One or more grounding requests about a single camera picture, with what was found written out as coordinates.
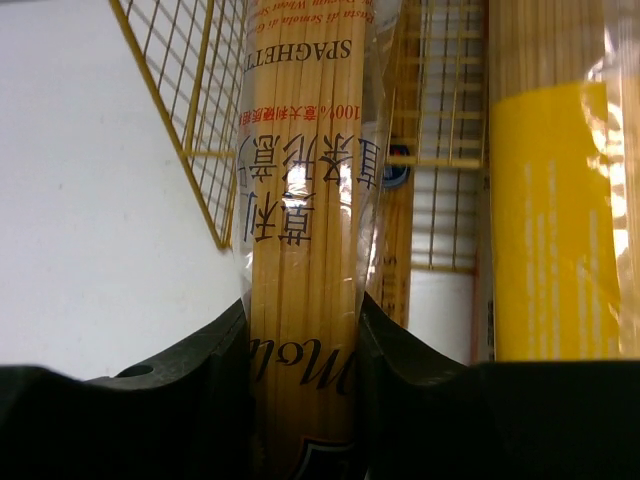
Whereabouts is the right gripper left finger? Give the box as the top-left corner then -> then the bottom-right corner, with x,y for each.
1,303 -> 250,479

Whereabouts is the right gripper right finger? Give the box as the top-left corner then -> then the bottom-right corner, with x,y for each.
357,298 -> 639,479

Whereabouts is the dark blue spaghetti bag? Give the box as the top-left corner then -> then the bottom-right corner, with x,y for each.
381,1 -> 422,328

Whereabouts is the orange blue pasta bag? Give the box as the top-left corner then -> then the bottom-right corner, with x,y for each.
233,0 -> 404,479

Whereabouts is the yellow spaghetti bag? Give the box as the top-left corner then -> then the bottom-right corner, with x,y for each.
488,1 -> 639,361

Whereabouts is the red white spaghetti bag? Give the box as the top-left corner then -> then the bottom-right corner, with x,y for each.
471,168 -> 495,363

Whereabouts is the yellow wire shelf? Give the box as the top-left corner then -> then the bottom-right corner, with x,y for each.
111,1 -> 487,273

